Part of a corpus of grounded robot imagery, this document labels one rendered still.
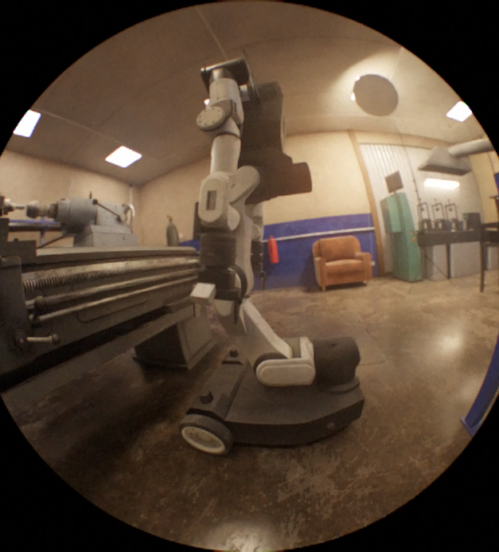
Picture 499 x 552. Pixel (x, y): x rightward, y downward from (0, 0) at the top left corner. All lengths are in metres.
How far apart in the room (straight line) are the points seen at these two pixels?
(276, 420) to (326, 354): 0.28
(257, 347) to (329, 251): 3.01
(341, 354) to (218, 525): 0.69
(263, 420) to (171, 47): 3.35
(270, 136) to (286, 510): 1.16
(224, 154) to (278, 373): 0.66
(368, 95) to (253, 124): 2.79
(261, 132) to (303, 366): 0.79
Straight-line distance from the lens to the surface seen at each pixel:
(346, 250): 3.60
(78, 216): 1.16
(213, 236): 0.42
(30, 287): 0.76
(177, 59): 3.10
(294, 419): 0.67
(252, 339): 0.68
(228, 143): 0.50
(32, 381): 0.70
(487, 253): 5.01
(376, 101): 3.34
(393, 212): 3.58
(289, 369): 0.66
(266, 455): 0.79
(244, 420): 0.69
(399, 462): 0.81
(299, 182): 0.65
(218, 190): 0.42
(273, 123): 0.71
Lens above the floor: 0.68
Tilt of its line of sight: 5 degrees down
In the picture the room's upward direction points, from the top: 8 degrees counter-clockwise
